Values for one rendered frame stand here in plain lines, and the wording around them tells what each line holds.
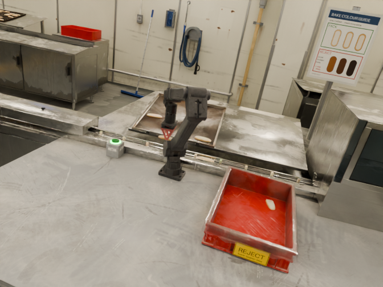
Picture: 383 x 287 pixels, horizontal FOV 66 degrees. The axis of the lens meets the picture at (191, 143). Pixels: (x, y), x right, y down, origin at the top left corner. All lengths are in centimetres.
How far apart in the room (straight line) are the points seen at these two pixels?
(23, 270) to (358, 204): 130
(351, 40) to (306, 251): 146
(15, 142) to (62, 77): 241
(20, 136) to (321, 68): 196
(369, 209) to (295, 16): 371
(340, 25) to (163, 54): 366
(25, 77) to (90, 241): 375
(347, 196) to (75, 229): 112
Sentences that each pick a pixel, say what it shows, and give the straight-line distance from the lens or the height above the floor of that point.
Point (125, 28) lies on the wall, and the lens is 560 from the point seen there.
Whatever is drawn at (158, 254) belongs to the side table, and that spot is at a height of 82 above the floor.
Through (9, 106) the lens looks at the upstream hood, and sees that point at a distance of 197.
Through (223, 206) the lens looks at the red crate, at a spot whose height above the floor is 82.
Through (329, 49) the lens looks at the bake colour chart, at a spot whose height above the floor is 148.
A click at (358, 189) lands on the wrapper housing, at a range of 147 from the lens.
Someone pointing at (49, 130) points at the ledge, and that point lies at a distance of 182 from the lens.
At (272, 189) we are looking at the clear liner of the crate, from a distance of 147.
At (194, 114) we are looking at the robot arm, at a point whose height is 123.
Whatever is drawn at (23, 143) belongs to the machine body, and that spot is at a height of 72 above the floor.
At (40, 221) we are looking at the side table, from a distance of 121.
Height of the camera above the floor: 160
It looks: 25 degrees down
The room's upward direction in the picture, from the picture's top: 10 degrees clockwise
